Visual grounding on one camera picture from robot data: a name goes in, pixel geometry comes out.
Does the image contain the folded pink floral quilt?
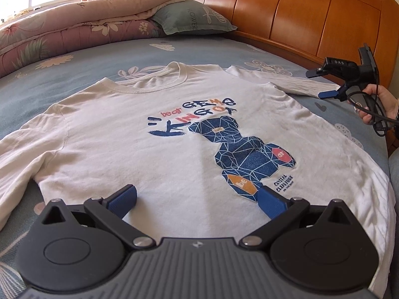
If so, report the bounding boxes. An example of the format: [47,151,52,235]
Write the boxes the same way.
[0,0,188,78]

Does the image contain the person's grey pants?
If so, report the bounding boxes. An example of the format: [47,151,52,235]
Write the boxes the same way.
[382,156,399,299]

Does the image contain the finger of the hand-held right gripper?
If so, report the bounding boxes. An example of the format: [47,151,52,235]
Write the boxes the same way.
[318,85,349,99]
[305,65,328,78]

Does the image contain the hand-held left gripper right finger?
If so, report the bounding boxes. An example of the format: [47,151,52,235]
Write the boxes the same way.
[240,186,354,251]

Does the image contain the white printed sweatshirt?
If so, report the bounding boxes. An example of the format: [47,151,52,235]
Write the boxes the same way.
[0,62,395,299]

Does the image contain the bed with blue floral sheet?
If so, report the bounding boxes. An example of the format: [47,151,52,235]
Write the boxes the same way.
[0,34,399,299]

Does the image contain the person's right hand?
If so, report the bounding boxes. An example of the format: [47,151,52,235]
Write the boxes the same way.
[358,84,399,124]

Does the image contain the green flower print pillow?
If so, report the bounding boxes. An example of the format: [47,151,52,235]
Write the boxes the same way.
[151,0,238,36]

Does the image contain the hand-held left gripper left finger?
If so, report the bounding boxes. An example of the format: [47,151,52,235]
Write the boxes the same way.
[42,185,156,251]

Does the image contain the wooden headboard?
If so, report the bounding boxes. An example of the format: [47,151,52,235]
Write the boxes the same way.
[167,0,399,144]

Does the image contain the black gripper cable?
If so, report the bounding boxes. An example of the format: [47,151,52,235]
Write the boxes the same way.
[346,65,399,136]

